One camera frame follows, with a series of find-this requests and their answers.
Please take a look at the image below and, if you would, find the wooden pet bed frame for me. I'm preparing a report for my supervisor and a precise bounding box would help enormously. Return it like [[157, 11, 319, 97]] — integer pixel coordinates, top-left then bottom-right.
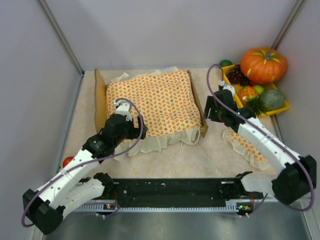
[[94, 68, 208, 138]]

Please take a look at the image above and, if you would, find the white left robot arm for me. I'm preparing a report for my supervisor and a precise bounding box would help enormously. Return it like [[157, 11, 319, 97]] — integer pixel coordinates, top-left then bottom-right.
[[22, 113, 147, 235]]

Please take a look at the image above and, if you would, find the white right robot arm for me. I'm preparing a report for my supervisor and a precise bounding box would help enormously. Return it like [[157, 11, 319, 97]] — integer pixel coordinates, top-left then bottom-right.
[[204, 89, 317, 210]]

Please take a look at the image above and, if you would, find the orange pineapple toy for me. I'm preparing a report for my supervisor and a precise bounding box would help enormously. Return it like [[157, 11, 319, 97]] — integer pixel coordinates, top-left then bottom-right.
[[237, 86, 266, 116]]

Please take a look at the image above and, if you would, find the dark purple grape bunch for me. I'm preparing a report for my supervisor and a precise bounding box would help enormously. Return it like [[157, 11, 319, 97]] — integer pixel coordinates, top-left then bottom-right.
[[226, 64, 250, 87]]

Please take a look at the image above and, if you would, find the yellow plastic tray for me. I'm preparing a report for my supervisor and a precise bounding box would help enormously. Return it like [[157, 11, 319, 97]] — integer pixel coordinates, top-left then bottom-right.
[[219, 64, 291, 118]]

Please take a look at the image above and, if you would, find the red tomato under pumpkin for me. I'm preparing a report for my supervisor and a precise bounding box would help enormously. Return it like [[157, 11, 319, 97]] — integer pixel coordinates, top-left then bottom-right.
[[250, 80, 257, 87]]

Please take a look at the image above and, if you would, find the dark green lime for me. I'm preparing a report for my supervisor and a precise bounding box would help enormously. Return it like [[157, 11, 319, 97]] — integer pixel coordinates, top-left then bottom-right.
[[219, 59, 233, 67]]

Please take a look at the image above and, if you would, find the green melon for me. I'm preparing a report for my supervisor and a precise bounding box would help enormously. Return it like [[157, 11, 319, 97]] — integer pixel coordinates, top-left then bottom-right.
[[259, 89, 285, 112]]

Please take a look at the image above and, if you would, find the duck print pillow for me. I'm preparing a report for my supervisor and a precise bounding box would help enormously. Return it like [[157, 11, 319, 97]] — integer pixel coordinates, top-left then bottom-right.
[[222, 128, 271, 171]]

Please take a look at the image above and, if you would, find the orange pumpkin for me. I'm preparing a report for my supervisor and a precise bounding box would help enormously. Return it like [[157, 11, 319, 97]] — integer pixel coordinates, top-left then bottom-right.
[[240, 47, 288, 85]]

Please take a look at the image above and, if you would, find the red apple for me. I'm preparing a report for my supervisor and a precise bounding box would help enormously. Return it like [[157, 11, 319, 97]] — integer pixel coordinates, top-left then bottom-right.
[[62, 156, 74, 168]]

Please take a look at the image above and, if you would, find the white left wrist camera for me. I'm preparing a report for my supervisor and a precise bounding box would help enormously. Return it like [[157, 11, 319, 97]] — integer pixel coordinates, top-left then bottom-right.
[[113, 100, 133, 122]]

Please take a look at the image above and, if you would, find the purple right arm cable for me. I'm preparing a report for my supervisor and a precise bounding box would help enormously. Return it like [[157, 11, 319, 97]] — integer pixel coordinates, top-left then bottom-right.
[[206, 63, 316, 218]]

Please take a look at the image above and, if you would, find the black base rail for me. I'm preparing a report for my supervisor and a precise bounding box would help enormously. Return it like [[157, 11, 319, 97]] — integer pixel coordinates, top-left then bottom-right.
[[98, 178, 263, 208]]

